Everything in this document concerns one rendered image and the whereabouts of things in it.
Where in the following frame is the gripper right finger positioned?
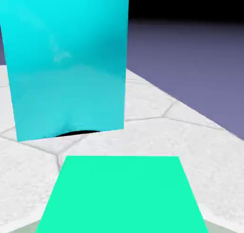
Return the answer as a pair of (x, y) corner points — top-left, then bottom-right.
(203, 219), (232, 233)

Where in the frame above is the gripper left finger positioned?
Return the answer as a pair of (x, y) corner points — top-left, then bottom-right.
(7, 219), (41, 233)

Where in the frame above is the small green cube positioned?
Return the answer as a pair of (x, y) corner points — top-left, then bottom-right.
(35, 155), (210, 233)

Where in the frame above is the large cyan box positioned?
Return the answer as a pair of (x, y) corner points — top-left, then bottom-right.
(0, 0), (130, 142)

